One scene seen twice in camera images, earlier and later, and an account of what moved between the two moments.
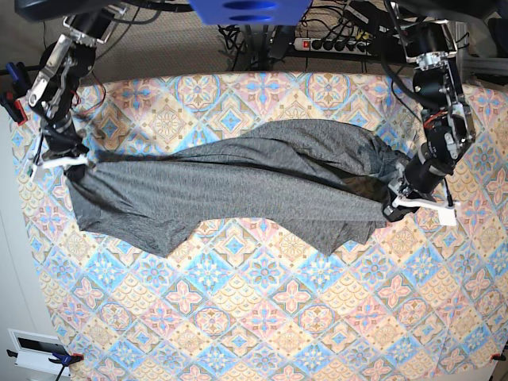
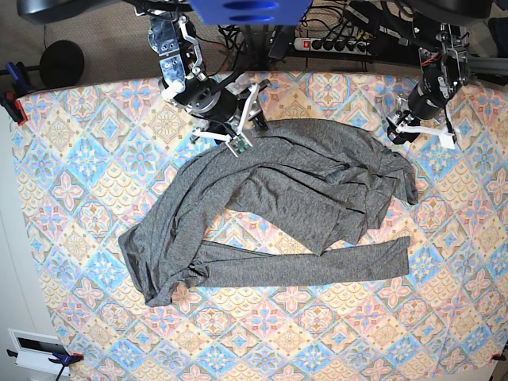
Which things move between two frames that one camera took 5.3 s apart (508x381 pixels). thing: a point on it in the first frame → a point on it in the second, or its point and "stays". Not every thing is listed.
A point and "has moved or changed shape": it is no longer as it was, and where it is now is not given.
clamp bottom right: (498, 357) stays
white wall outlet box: (34, 351) stays
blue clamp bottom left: (64, 359) stays
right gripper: (421, 185) → (426, 113)
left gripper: (59, 148) → (227, 114)
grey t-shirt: (328, 179) has moved or changed shape
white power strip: (333, 45) stays
